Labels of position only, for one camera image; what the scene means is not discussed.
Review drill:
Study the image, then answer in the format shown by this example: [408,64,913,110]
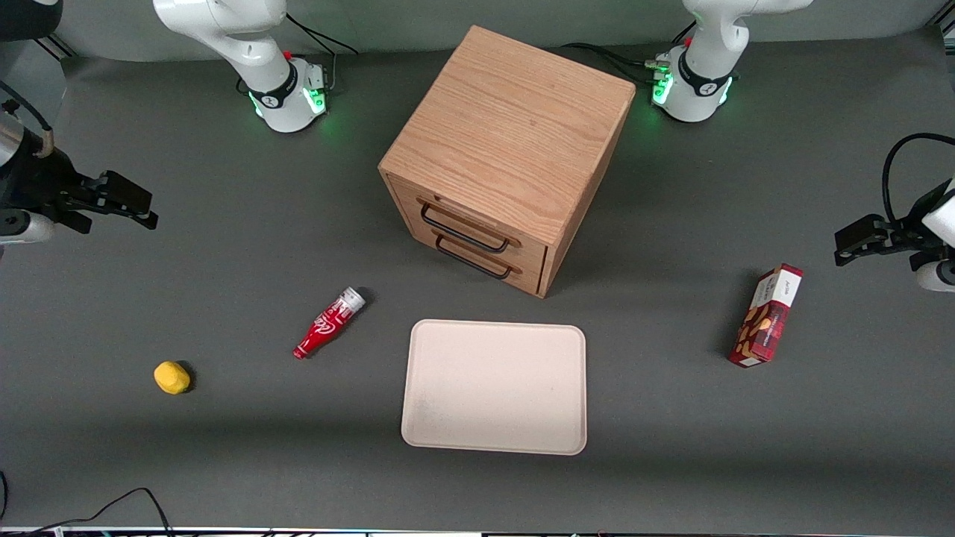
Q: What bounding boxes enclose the wooden drawer with notched edge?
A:
[389,177,549,263]

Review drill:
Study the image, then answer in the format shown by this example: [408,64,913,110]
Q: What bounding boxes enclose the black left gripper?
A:
[834,185,954,267]

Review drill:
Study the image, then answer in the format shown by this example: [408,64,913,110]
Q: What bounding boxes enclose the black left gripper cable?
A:
[881,133,955,226]

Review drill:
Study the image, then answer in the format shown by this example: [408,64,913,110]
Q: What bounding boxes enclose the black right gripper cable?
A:
[0,80,55,160]

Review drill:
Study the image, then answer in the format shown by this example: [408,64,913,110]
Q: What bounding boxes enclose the red cookie box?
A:
[728,263,805,368]

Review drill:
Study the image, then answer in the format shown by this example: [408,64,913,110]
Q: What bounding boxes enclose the black arm base cable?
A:
[237,13,360,96]
[560,21,699,84]

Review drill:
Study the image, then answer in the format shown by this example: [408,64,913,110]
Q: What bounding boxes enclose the beige plastic tray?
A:
[401,319,588,456]

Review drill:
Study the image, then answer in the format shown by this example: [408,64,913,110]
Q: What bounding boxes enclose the black left arm base cable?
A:
[560,21,699,84]

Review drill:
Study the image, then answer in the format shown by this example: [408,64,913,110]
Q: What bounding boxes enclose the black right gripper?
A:
[0,145,160,234]

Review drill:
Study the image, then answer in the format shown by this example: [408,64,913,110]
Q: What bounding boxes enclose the black cable at table edge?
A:
[0,470,177,537]

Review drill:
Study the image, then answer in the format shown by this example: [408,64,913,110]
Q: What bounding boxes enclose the wooden drawer cabinet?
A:
[378,25,637,300]

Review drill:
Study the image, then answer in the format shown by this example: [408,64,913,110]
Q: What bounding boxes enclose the black metal drawer handle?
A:
[420,202,513,255]
[434,233,516,281]

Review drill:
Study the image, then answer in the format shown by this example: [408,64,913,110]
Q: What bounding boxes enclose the yellow lemon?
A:
[154,361,192,395]

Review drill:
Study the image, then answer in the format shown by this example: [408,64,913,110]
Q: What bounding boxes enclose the red cola bottle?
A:
[292,287,367,361]

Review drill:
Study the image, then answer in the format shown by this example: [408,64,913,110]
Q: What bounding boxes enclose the plain wooden drawer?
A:
[403,218,545,294]

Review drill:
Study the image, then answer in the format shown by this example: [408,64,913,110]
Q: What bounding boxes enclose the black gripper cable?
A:
[0,80,55,160]
[881,133,955,226]

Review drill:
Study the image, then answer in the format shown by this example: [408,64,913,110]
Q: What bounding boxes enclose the black right arm base cable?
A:
[237,13,360,96]

